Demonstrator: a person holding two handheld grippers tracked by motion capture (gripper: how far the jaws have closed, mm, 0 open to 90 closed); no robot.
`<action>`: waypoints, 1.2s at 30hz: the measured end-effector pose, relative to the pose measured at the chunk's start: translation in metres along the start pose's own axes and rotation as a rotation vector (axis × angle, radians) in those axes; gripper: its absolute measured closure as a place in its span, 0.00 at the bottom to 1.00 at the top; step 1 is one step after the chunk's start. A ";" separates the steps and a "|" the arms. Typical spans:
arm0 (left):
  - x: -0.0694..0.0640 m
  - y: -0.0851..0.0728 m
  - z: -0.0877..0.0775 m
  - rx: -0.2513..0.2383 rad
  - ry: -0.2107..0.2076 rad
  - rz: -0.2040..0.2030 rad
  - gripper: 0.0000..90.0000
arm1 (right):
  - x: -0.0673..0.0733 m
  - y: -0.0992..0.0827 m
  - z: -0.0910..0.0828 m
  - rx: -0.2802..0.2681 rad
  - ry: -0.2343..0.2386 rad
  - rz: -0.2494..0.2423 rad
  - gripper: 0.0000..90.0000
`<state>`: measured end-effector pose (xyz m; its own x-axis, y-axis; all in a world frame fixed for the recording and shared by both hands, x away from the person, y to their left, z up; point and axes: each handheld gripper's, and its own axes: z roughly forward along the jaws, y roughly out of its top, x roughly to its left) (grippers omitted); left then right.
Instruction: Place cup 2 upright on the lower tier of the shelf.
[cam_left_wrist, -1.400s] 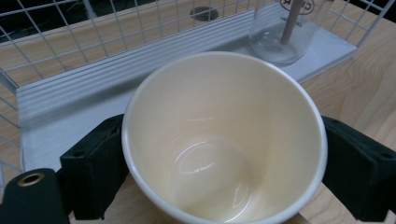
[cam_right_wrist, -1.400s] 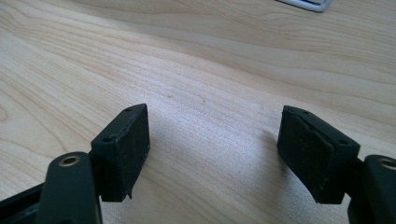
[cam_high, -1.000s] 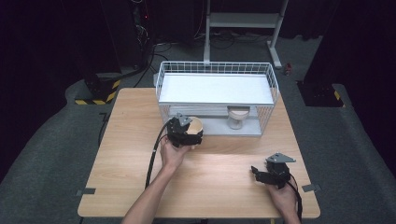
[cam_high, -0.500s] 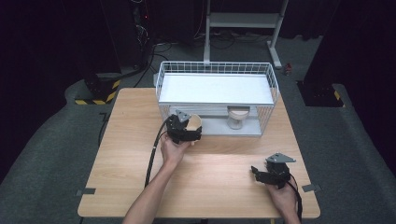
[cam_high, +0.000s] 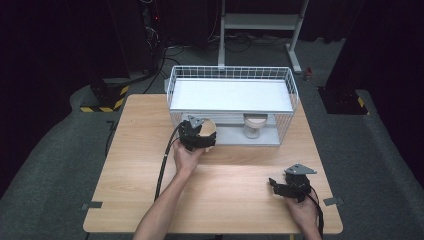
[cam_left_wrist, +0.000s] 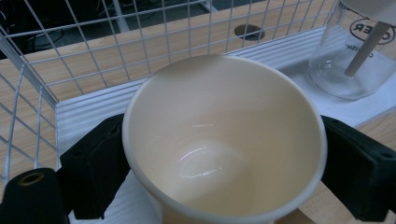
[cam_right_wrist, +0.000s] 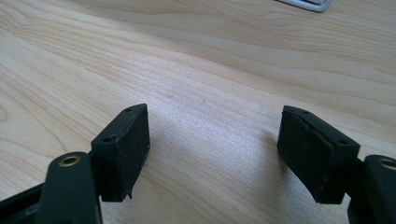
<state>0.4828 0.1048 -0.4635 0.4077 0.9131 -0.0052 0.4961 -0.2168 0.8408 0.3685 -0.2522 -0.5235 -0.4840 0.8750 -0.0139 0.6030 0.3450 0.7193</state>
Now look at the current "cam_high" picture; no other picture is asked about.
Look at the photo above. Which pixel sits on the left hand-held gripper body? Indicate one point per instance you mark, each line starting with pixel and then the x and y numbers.
pixel 190 135

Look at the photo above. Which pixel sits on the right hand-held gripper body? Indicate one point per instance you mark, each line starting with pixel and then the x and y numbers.
pixel 298 183

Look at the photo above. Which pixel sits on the person's left hand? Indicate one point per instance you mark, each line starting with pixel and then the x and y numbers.
pixel 186 160

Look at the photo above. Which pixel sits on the person's right hand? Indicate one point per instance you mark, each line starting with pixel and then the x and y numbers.
pixel 305 213

